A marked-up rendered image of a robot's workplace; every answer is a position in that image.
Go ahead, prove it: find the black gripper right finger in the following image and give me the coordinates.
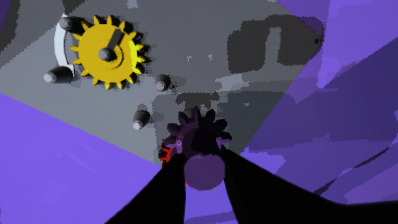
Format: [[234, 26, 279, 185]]
[[220, 149, 398, 224]]

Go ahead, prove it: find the white curved arrow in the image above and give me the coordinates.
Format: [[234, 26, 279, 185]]
[[54, 22, 75, 77]]

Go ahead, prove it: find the grey flat board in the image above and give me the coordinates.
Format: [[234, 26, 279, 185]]
[[0, 0, 324, 167]]

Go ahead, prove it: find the red gear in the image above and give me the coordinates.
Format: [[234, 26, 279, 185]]
[[158, 142, 173, 167]]

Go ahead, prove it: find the dark purple gear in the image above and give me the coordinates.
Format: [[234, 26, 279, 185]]
[[164, 106, 232, 191]]

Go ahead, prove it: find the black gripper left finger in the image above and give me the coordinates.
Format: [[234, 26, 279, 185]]
[[104, 153, 186, 224]]

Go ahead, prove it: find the yellow gear with black stripe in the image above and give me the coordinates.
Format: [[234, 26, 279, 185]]
[[70, 14, 148, 90]]

